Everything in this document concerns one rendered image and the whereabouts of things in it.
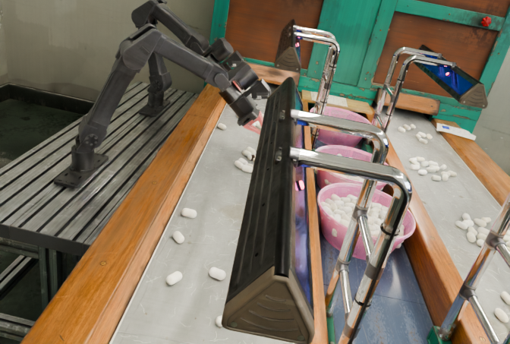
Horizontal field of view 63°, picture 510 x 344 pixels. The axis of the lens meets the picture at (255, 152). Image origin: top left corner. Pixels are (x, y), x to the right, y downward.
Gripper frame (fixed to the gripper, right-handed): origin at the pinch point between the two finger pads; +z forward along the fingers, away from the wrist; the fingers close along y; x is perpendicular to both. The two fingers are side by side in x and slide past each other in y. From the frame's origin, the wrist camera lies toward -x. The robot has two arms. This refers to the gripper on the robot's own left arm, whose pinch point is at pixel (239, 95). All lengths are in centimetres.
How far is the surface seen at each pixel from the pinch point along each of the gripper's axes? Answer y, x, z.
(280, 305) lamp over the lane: -134, -31, -5
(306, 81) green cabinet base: 40.9, -18.7, 21.4
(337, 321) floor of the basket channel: -94, -12, 36
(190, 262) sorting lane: -92, 4, 7
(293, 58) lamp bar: -37.0, -30.9, -4.6
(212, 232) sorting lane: -81, 2, 9
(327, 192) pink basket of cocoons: -54, -17, 30
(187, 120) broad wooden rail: -23.8, 13.5, -8.3
